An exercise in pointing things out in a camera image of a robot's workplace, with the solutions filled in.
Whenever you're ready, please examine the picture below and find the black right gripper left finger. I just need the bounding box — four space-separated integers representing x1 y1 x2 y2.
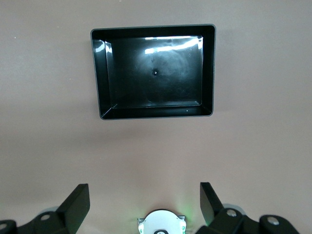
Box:
0 183 91 234

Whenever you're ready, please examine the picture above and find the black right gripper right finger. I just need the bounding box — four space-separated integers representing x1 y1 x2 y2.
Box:
195 181 300 234

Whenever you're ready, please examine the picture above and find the black plastic box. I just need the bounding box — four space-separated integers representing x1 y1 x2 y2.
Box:
90 23 217 121

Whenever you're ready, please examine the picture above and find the brown table cover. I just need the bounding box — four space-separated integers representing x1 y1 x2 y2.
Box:
0 0 312 234

